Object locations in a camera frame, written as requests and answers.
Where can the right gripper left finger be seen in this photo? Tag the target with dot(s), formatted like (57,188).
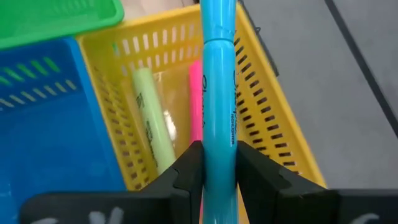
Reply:
(174,202)

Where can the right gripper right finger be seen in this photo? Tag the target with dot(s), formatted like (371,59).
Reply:
(280,199)

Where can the yellow-green highlighter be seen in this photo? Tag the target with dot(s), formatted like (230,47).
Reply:
(152,118)

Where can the hot pink highlighter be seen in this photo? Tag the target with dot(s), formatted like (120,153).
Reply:
(196,102)

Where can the blue Sharpie highlighter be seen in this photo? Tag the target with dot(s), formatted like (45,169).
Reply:
(219,93)

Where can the yellow plastic basket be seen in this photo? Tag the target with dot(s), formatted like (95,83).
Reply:
(174,90)

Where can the blue plastic basket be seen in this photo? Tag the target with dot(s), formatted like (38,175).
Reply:
(46,140)

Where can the green plastic basket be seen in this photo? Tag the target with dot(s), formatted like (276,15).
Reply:
(46,18)

